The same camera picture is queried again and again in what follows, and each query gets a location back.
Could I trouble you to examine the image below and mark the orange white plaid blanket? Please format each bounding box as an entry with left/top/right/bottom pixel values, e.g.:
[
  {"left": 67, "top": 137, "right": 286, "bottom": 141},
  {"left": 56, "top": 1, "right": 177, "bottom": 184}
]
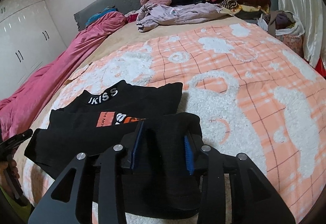
[{"left": 32, "top": 22, "right": 325, "bottom": 223}]

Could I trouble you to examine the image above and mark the beige bed sheet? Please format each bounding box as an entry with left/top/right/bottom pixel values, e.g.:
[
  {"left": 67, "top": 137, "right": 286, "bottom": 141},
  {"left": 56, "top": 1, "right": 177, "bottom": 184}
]
[{"left": 61, "top": 16, "right": 243, "bottom": 82}]

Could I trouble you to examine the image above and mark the black printed t-shirt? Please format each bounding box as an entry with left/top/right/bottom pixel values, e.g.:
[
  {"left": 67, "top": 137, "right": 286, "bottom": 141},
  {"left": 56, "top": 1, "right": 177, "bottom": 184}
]
[{"left": 24, "top": 80, "right": 202, "bottom": 220}]

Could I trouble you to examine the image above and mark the green sleeve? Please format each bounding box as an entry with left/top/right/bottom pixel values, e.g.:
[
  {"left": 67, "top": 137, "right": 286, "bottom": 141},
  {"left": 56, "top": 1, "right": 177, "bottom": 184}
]
[{"left": 1, "top": 187, "right": 34, "bottom": 223}]

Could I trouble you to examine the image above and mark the white wardrobe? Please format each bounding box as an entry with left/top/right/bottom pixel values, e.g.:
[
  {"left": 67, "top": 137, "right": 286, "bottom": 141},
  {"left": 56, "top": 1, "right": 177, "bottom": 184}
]
[{"left": 0, "top": 0, "right": 66, "bottom": 99}]

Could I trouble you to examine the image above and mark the red garment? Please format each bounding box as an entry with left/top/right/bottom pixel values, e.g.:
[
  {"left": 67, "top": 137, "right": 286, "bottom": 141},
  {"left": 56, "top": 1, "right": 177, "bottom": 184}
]
[{"left": 125, "top": 11, "right": 139, "bottom": 23}]

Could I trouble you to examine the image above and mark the left hand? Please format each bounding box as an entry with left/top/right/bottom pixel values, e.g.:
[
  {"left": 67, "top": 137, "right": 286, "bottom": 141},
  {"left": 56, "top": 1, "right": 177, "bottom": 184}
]
[{"left": 0, "top": 154, "right": 21, "bottom": 198}]

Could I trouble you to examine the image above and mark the bag of dark clothes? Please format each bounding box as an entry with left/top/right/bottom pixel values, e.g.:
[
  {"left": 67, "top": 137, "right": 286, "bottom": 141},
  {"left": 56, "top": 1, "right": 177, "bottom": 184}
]
[{"left": 258, "top": 10, "right": 305, "bottom": 37}]

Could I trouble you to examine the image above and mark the lilac crumpled garment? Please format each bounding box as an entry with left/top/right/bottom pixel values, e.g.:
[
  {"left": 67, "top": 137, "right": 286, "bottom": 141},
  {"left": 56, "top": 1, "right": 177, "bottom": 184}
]
[{"left": 135, "top": 2, "right": 228, "bottom": 32}]

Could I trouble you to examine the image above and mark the pink quilt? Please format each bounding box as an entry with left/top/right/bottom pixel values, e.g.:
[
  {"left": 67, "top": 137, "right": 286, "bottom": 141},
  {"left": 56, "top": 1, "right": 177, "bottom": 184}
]
[{"left": 1, "top": 11, "right": 127, "bottom": 141}]

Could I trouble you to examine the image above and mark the blue cloth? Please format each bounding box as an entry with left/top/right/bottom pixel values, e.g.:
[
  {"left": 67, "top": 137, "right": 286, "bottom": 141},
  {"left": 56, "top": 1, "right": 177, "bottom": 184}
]
[{"left": 85, "top": 6, "right": 118, "bottom": 28}]

